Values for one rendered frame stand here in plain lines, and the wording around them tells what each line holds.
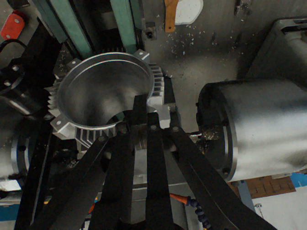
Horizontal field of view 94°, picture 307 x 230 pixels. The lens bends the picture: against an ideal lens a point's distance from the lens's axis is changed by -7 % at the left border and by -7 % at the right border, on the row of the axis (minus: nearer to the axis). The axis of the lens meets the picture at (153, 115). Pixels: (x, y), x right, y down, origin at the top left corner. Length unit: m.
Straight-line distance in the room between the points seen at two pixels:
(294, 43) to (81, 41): 0.49
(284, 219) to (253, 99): 5.93
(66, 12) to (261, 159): 0.43
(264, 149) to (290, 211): 5.98
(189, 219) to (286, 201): 5.76
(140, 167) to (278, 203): 5.99
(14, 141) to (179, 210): 0.50
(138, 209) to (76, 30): 0.55
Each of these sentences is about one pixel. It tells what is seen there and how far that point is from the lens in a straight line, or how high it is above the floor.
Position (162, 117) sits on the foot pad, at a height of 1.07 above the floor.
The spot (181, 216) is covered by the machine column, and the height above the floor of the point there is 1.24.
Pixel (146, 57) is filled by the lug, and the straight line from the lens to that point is 0.29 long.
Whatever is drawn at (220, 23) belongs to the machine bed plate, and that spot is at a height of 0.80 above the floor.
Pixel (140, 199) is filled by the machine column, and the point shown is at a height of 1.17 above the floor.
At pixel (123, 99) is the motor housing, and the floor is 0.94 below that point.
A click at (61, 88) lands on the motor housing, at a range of 0.30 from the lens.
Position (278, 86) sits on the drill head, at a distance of 0.41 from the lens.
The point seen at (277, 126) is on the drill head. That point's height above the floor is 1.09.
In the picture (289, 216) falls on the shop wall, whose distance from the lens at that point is 6.29.
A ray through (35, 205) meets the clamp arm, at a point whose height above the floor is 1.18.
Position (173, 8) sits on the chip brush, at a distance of 0.43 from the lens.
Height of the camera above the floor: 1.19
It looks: 30 degrees down
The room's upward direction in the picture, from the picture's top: 173 degrees clockwise
